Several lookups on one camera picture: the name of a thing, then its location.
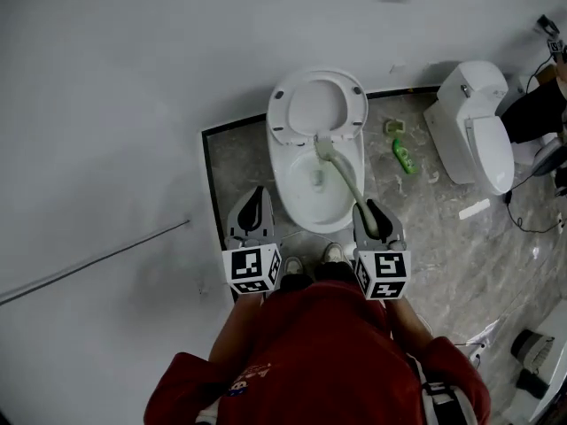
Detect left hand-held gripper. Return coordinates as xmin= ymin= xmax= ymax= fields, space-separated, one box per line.
xmin=221 ymin=185 xmax=284 ymax=296

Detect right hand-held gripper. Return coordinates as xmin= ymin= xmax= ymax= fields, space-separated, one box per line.
xmin=352 ymin=199 xmax=412 ymax=301

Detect white round toilet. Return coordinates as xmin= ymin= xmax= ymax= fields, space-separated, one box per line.
xmin=265 ymin=65 xmax=369 ymax=235

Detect pale green toilet brush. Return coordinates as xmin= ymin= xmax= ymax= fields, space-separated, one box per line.
xmin=312 ymin=133 xmax=380 ymax=234

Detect person's right forearm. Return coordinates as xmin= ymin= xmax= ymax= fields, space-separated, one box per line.
xmin=385 ymin=298 xmax=436 ymax=350

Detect person's left forearm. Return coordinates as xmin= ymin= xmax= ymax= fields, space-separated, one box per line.
xmin=207 ymin=293 xmax=263 ymax=363

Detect white toilet with closed lid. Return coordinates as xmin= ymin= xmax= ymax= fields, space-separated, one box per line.
xmin=423 ymin=59 xmax=516 ymax=197

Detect person's right shoe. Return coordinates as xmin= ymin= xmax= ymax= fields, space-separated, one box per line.
xmin=322 ymin=242 xmax=346 ymax=265

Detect black trousers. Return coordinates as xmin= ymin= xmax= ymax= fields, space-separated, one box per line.
xmin=278 ymin=261 xmax=356 ymax=292

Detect green bottle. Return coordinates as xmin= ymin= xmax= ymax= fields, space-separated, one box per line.
xmin=391 ymin=136 xmax=420 ymax=175

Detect white flat strip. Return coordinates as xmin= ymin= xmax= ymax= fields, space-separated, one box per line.
xmin=458 ymin=197 xmax=492 ymax=220

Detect red shirt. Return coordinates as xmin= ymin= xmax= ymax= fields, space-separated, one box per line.
xmin=144 ymin=280 xmax=492 ymax=425

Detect black white round device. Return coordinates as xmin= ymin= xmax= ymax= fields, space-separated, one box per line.
xmin=530 ymin=138 xmax=567 ymax=177

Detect black bag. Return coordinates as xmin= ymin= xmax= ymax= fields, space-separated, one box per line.
xmin=516 ymin=367 xmax=550 ymax=400

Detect black cable with adapter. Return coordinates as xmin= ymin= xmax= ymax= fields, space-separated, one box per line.
xmin=504 ymin=179 xmax=567 ymax=234

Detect white power strip with cable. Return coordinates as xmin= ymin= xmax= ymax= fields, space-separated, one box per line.
xmin=460 ymin=319 xmax=504 ymax=363

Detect thin grey wall conduit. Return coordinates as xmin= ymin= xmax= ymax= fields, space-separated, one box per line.
xmin=0 ymin=220 xmax=191 ymax=305

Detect grey corrugated hose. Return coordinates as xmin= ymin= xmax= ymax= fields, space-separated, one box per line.
xmin=510 ymin=328 xmax=555 ymax=371

